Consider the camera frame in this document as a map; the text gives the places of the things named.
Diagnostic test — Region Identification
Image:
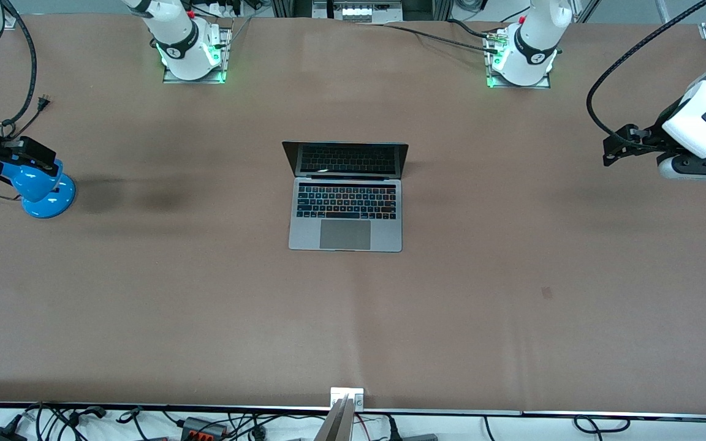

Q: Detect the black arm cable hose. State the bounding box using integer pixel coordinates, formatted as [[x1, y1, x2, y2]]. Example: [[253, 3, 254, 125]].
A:
[[0, 0, 38, 132], [587, 0, 706, 151]]

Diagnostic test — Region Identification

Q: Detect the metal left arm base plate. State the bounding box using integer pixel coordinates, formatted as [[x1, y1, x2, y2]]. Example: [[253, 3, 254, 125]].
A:
[[486, 31, 553, 89]]

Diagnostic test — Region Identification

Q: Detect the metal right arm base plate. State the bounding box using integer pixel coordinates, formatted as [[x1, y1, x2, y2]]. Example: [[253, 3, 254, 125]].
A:
[[163, 28, 232, 85]]

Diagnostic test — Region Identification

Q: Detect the thin black table cable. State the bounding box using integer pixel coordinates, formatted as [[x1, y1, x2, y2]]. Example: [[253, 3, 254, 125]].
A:
[[353, 22, 501, 55]]

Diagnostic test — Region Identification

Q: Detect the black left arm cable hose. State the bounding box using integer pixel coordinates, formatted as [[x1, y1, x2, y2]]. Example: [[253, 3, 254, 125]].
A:
[[587, 0, 706, 151]]

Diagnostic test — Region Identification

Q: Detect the white power strip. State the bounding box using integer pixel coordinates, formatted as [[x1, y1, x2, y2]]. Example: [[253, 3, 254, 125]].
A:
[[203, 0, 246, 17]]

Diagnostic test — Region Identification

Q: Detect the black looped floor cable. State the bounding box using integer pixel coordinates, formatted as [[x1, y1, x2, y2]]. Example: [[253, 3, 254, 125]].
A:
[[574, 415, 631, 433]]

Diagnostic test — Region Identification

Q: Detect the thick black table cable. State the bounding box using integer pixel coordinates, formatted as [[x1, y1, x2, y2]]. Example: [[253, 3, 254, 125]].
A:
[[447, 18, 501, 47]]

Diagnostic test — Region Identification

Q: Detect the grey socket strip box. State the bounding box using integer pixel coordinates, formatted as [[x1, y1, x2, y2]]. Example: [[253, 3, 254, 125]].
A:
[[313, 0, 404, 24]]

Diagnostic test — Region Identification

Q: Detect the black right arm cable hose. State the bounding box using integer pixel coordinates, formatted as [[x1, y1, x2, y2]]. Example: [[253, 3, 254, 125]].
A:
[[0, 0, 38, 132]]

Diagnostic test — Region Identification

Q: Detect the brown table cover mat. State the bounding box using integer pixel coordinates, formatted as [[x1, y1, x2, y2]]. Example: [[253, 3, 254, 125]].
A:
[[0, 13, 706, 412]]

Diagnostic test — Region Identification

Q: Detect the grey laptop computer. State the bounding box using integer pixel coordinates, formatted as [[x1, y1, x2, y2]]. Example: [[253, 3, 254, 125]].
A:
[[282, 141, 409, 253]]

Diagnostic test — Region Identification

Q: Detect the black lamp power cord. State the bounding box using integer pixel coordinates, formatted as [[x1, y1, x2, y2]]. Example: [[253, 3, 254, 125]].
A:
[[0, 95, 52, 202]]

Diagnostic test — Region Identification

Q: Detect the blue desk lamp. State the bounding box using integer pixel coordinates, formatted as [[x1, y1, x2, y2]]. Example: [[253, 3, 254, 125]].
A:
[[0, 153, 77, 219]]

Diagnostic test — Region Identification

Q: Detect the thin grey base cable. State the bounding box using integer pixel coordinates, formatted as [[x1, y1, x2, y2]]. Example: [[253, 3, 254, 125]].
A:
[[228, 16, 254, 47]]

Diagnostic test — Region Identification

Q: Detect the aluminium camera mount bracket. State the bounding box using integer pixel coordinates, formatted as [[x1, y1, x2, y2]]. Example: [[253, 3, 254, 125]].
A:
[[313, 387, 365, 441]]

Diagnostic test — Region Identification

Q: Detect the black box with orange connectors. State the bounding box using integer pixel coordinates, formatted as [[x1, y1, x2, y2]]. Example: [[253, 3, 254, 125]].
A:
[[180, 416, 229, 441]]

